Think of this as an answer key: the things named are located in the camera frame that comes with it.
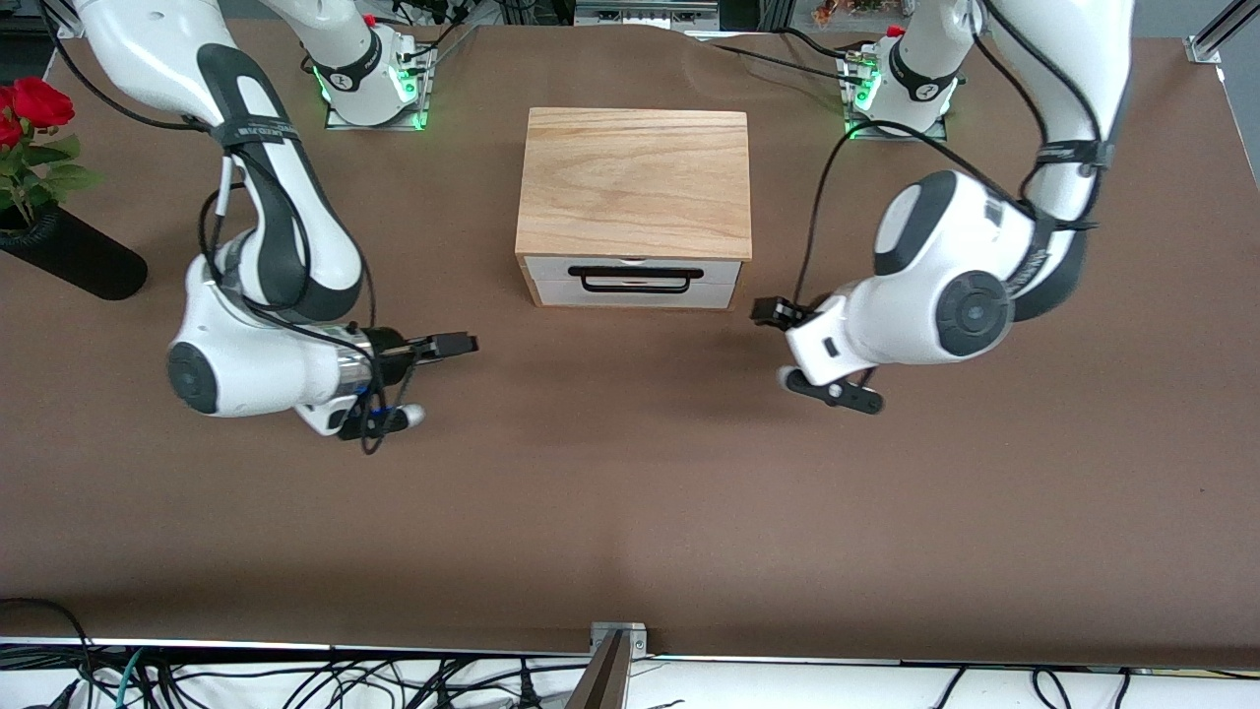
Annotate white-fronted wooden drawer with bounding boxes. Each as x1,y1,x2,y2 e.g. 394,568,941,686
524,256,744,287

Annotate black metal drawer handle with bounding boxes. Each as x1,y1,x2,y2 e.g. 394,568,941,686
568,265,706,295

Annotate wooden drawer cabinet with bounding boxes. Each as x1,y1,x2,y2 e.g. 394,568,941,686
515,108,755,311

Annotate colourful background flowers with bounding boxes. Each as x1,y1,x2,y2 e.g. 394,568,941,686
812,0,887,26

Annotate grey equipment box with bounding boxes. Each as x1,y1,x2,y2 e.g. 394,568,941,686
576,0,720,31

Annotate black cylindrical vase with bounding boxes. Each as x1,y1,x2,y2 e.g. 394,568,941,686
0,202,149,302

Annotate green rose leaves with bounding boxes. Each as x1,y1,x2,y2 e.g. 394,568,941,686
0,133,104,232

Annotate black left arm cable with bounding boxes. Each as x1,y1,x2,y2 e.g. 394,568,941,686
792,0,1108,308

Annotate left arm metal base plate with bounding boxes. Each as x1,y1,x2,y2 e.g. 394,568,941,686
842,49,949,141

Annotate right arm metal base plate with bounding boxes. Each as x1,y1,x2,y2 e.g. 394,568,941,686
325,44,432,131

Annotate black table cable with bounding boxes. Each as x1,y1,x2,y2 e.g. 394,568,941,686
783,28,867,60
704,41,857,82

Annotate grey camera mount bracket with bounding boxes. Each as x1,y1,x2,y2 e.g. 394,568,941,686
589,622,651,659

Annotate dark metal camera pole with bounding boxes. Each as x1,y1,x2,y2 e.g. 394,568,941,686
563,630,631,709

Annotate teal cable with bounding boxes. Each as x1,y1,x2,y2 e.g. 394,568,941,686
98,650,149,709

